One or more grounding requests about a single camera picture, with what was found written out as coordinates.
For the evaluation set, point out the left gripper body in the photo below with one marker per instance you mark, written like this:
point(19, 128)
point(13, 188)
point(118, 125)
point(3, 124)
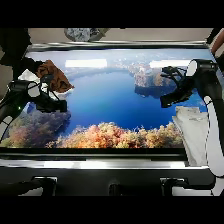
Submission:
point(51, 104)

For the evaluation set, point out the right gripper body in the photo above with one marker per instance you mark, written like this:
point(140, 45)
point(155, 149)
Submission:
point(175, 97)

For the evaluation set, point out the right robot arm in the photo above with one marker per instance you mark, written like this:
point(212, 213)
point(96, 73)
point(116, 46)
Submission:
point(208, 83)

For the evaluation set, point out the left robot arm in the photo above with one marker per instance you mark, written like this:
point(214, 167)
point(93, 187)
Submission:
point(16, 90)

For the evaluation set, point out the brown garment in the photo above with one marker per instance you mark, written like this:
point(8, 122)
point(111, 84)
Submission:
point(55, 77)

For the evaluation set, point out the beige garment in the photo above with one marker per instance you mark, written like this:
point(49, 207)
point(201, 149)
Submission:
point(193, 133)

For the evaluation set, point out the person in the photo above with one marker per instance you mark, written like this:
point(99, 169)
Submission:
point(218, 40)

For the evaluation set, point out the grey mottled garment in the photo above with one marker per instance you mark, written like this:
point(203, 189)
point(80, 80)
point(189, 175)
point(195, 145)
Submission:
point(83, 34)

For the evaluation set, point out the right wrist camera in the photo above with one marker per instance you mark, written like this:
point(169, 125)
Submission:
point(173, 75)

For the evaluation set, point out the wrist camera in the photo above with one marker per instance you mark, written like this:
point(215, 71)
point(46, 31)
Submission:
point(173, 75)
point(47, 82)

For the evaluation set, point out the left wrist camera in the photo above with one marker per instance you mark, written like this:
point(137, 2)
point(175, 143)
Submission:
point(47, 82)

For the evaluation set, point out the silver frame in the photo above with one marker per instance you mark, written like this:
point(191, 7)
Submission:
point(100, 164)

